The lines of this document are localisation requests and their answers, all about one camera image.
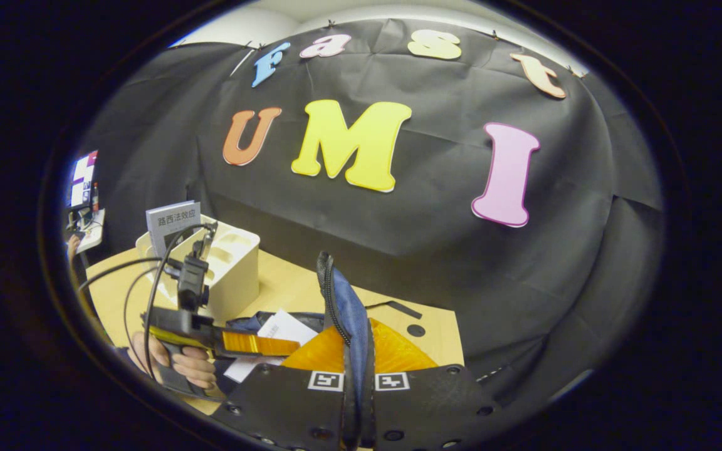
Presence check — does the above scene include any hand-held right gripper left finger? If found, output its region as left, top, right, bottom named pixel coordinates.
left=223, top=324, right=347, bottom=451

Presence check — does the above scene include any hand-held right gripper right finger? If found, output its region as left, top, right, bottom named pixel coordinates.
left=370, top=318, right=503, bottom=451

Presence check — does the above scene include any white book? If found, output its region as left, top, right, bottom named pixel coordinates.
left=223, top=309, right=319, bottom=384

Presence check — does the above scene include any white plastic bookshelf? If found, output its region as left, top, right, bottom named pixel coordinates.
left=135, top=215, right=261, bottom=323

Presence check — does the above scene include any blue-grey book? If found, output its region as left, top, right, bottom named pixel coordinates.
left=145, top=200, right=202, bottom=257

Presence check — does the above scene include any blue schoolbag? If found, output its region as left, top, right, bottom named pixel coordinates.
left=214, top=251, right=424, bottom=449

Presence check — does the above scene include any small white side table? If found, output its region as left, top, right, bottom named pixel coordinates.
left=66, top=209, right=106, bottom=254

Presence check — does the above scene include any computer monitor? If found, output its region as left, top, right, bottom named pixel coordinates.
left=70, top=150, right=98, bottom=209

